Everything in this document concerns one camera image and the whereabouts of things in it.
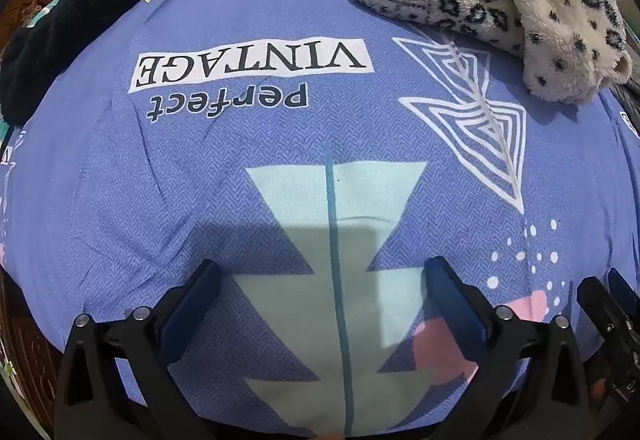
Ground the blue printed bed sheet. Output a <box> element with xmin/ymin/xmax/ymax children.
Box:
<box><xmin>0</xmin><ymin>0</ymin><xmax>640</xmax><ymax>440</ymax></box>

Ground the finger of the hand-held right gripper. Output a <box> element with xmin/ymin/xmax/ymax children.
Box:
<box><xmin>576</xmin><ymin>276</ymin><xmax>640</xmax><ymax>373</ymax></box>
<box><xmin>607</xmin><ymin>267</ymin><xmax>640</xmax><ymax>308</ymax></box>

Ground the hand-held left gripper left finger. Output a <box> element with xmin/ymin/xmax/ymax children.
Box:
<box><xmin>52</xmin><ymin>259</ymin><xmax>223</xmax><ymax>440</ymax></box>

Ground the brown carved wooden bed frame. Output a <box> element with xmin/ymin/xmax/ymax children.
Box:
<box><xmin>0</xmin><ymin>265</ymin><xmax>66</xmax><ymax>440</ymax></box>

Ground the cream spotted fleece garment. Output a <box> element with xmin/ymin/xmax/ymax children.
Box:
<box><xmin>489</xmin><ymin>0</ymin><xmax>632</xmax><ymax>107</ymax></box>

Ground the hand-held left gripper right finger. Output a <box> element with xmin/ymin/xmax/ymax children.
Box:
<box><xmin>425</xmin><ymin>256</ymin><xmax>593</xmax><ymax>440</ymax></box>

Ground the dark navy fleece garment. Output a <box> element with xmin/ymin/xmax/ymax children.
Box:
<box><xmin>0</xmin><ymin>0</ymin><xmax>199</xmax><ymax>123</ymax></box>

